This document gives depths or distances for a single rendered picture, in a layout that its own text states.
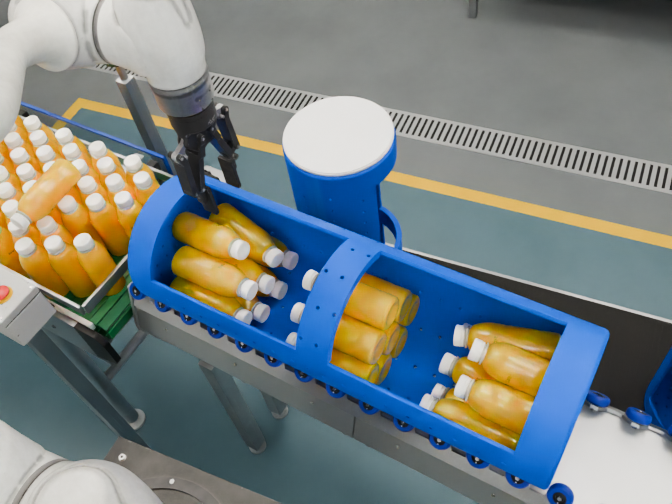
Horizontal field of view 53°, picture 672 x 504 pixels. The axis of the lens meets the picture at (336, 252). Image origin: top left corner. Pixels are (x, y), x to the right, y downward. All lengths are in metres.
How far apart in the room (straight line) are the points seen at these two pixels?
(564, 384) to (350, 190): 0.77
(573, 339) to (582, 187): 1.92
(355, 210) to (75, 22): 0.89
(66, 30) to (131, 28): 0.10
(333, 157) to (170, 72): 0.71
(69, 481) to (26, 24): 0.60
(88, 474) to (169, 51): 0.57
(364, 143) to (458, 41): 2.09
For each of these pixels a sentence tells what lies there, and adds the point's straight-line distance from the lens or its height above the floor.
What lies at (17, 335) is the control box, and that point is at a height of 1.04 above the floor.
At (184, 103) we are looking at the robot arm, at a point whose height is 1.55.
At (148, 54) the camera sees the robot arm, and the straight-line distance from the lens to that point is 0.97.
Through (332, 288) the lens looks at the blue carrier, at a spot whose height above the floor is 1.23.
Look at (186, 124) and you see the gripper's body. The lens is 1.07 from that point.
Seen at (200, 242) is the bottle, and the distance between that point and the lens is 1.39.
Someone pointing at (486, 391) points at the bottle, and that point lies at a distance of 1.16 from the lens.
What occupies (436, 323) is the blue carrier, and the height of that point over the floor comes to 1.00.
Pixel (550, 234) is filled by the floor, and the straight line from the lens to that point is 2.80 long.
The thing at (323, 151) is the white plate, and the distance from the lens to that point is 1.64.
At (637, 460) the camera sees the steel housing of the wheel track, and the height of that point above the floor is 0.93.
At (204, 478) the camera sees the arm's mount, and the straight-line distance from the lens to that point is 1.23.
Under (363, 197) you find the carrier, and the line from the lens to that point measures 1.66.
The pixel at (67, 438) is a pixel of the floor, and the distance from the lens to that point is 2.65.
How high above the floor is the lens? 2.18
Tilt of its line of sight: 53 degrees down
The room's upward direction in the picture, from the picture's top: 11 degrees counter-clockwise
